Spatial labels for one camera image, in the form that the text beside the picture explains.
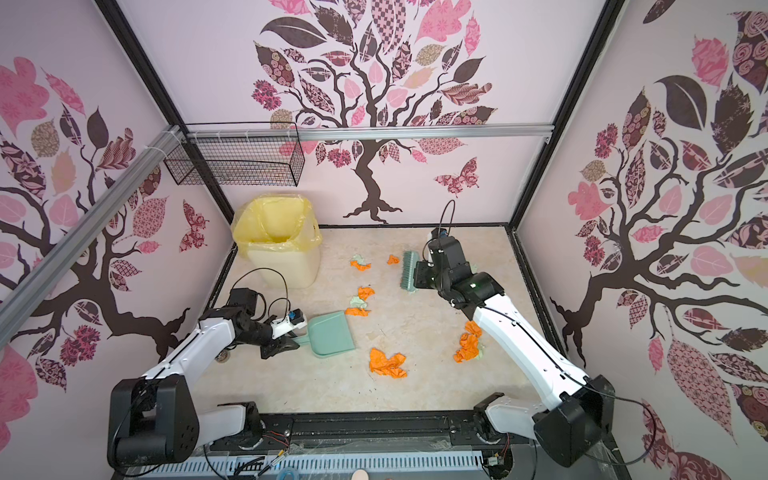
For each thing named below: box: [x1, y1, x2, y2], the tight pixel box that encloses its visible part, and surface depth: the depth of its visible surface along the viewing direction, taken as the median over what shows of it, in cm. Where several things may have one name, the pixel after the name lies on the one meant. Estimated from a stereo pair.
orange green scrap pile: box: [344, 286, 376, 317], surface depth 99 cm
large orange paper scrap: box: [369, 347, 408, 379], surface depth 86 cm
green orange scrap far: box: [350, 254, 372, 271], surface depth 110 cm
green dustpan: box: [293, 310, 356, 358], surface depth 90 cm
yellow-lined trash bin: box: [230, 194, 323, 289], surface depth 94 cm
